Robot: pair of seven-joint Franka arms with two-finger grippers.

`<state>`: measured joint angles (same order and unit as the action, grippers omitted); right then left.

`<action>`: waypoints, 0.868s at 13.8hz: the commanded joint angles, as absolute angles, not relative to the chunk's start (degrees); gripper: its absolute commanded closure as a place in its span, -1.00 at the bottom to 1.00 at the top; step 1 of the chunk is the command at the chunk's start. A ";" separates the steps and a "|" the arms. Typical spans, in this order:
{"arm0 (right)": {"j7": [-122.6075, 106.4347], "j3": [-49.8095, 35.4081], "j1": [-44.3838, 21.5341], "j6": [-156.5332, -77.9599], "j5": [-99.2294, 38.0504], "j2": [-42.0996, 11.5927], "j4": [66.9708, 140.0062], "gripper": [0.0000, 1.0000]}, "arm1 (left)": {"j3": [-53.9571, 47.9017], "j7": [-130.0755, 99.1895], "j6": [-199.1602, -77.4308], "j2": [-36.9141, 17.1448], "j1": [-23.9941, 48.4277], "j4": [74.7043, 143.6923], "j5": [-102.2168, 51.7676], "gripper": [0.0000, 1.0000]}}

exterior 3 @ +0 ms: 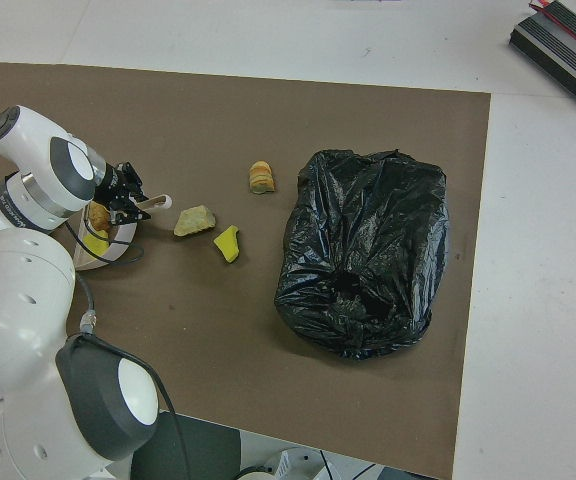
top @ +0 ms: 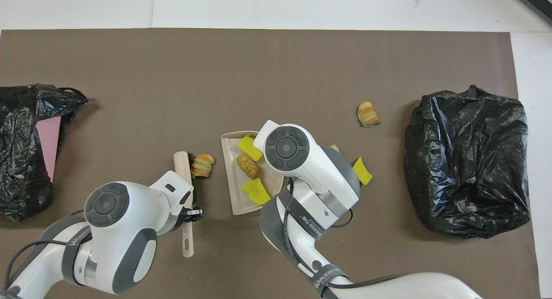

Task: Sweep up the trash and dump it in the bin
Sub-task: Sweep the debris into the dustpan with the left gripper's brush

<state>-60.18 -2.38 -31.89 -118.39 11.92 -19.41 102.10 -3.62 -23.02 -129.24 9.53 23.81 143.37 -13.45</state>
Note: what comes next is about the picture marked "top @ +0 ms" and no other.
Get black bag over pink bin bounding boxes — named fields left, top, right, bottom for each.
left=0, top=84, right=89, bottom=222

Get yellow sponge with green pad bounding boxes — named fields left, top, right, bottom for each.
left=237, top=135, right=264, bottom=162

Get brown bread bun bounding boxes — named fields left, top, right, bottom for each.
left=236, top=154, right=261, bottom=180

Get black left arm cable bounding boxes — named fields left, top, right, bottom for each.
left=2, top=211, right=93, bottom=299

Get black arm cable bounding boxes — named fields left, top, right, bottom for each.
left=2, top=211, right=93, bottom=299
left=280, top=178, right=408, bottom=299

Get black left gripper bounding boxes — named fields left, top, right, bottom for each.
left=180, top=205, right=204, bottom=224

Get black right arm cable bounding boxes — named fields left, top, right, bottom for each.
left=280, top=178, right=408, bottom=299

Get striped orange croissant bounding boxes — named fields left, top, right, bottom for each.
left=190, top=154, right=215, bottom=179
left=357, top=101, right=381, bottom=128

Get beige plastic dustpan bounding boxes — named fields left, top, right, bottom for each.
left=220, top=131, right=285, bottom=216

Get notched yellow sponge piece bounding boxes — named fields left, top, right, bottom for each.
left=241, top=178, right=272, bottom=205

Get black trash bag bin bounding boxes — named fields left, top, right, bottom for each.
left=404, top=85, right=531, bottom=239

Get brown table mat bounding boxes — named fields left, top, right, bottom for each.
left=0, top=28, right=542, bottom=299

